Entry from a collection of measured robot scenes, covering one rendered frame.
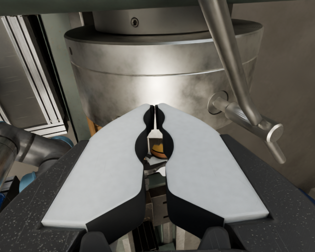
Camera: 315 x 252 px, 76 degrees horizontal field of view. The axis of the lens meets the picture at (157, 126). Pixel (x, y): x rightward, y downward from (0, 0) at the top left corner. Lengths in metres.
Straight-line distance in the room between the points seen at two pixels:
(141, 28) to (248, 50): 0.14
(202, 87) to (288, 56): 1.95
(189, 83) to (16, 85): 1.21
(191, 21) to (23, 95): 1.21
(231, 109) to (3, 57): 1.23
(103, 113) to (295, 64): 2.10
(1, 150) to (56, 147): 0.13
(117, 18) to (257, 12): 1.62
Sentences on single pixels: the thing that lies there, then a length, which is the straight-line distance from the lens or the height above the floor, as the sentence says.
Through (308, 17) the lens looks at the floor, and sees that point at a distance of 2.20.
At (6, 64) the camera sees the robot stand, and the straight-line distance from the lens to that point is 1.35.
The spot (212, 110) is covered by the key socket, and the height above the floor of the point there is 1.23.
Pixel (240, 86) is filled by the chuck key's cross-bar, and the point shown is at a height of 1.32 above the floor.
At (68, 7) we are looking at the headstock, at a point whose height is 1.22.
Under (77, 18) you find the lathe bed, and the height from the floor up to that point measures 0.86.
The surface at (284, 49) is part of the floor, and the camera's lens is 2.13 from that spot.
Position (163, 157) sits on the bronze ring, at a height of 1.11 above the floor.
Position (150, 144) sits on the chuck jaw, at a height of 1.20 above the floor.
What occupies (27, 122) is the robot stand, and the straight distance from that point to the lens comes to 1.47.
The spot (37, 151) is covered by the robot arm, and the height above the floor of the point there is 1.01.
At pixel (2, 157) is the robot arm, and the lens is 0.48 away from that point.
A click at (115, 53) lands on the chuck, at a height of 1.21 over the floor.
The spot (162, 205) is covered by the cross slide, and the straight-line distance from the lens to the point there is 0.83.
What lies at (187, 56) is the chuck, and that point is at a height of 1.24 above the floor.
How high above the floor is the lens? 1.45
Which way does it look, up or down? 55 degrees down
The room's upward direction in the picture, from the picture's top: 152 degrees clockwise
